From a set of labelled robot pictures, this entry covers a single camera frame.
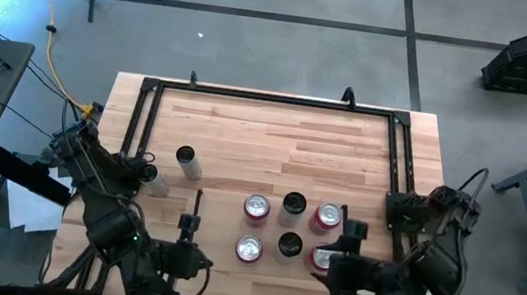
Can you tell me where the white paper sheet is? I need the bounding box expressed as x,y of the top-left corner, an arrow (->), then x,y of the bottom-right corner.
0,161 -> 75,238

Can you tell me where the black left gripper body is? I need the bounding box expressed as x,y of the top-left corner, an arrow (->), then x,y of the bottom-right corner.
160,211 -> 220,284

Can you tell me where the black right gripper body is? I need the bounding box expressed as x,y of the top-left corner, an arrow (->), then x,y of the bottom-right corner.
325,219 -> 394,295

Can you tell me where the yellow power cable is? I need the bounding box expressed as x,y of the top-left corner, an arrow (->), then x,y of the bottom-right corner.
0,0 -> 117,122

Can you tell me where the black aluminium table frame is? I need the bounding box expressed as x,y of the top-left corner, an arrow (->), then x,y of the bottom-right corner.
86,73 -> 428,295

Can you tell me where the red Fanta soda can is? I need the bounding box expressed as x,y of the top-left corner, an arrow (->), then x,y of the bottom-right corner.
240,191 -> 273,226
306,245 -> 341,274
308,199 -> 345,237
232,232 -> 266,265

